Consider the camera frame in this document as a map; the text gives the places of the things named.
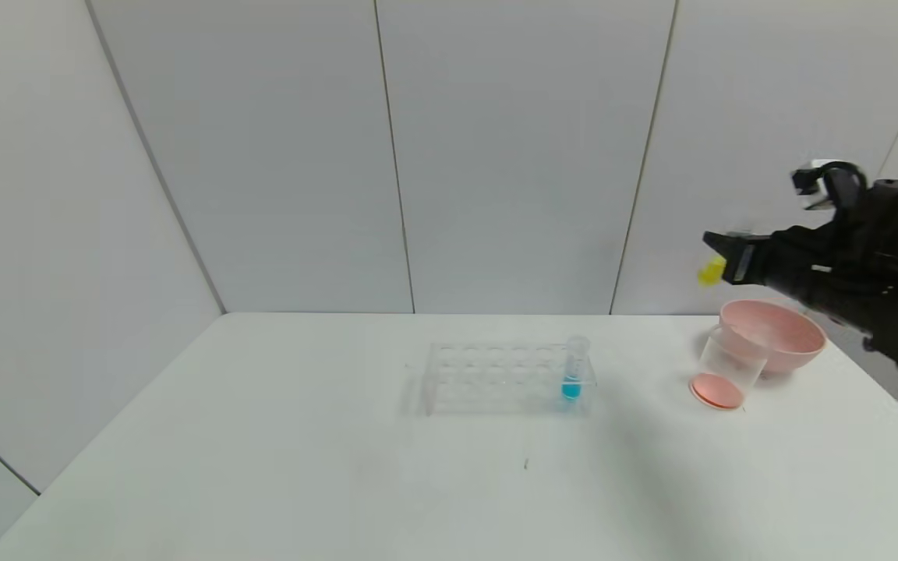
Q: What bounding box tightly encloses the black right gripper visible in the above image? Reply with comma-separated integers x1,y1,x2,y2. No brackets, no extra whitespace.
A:
702,230,827,298

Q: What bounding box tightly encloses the test tube with yellow pigment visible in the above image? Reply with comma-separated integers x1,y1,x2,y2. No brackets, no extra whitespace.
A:
697,228,754,288

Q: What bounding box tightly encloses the clear glass beaker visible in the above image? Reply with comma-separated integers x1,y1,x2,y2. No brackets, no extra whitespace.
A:
689,323,773,411

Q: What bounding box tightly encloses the test tube with blue pigment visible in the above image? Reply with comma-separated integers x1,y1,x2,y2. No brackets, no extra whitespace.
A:
562,336,590,401

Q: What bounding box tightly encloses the clear acrylic test tube rack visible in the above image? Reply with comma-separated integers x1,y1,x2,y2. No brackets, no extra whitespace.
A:
423,340,596,418

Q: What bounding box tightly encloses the pink bowl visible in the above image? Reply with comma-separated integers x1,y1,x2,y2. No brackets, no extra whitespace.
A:
717,300,827,376

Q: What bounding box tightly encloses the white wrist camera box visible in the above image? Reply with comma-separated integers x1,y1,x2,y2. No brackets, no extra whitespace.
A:
790,160,841,211

